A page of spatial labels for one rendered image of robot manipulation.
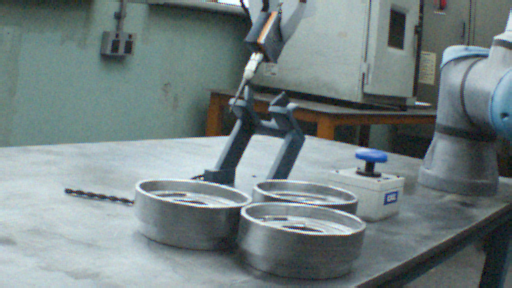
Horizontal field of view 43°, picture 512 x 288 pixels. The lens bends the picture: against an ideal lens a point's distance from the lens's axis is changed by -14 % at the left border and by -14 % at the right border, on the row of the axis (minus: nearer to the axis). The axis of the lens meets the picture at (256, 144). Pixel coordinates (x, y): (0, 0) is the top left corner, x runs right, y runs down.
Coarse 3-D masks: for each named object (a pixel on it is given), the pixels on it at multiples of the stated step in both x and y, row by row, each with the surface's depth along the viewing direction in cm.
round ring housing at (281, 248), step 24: (240, 216) 59; (264, 216) 64; (288, 216) 65; (312, 216) 65; (336, 216) 64; (240, 240) 59; (264, 240) 56; (288, 240) 55; (312, 240) 55; (336, 240) 55; (360, 240) 58; (264, 264) 57; (288, 264) 56; (312, 264) 55; (336, 264) 56
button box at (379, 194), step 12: (348, 168) 87; (360, 168) 88; (336, 180) 82; (348, 180) 82; (360, 180) 81; (372, 180) 80; (384, 180) 81; (396, 180) 83; (360, 192) 81; (372, 192) 80; (384, 192) 80; (396, 192) 83; (360, 204) 81; (372, 204) 80; (384, 204) 81; (396, 204) 84; (360, 216) 81; (372, 216) 80; (384, 216) 82
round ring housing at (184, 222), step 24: (144, 192) 61; (168, 192) 69; (192, 192) 70; (216, 192) 69; (240, 192) 67; (144, 216) 61; (168, 216) 60; (192, 216) 60; (216, 216) 60; (168, 240) 61; (192, 240) 60; (216, 240) 61
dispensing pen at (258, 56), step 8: (280, 8) 87; (264, 16) 85; (280, 16) 87; (256, 24) 85; (264, 24) 84; (256, 32) 84; (248, 40) 84; (256, 40) 83; (256, 48) 84; (256, 56) 84; (264, 56) 85; (248, 64) 84; (256, 64) 84; (248, 72) 83; (248, 80) 83; (240, 88) 83; (232, 104) 82
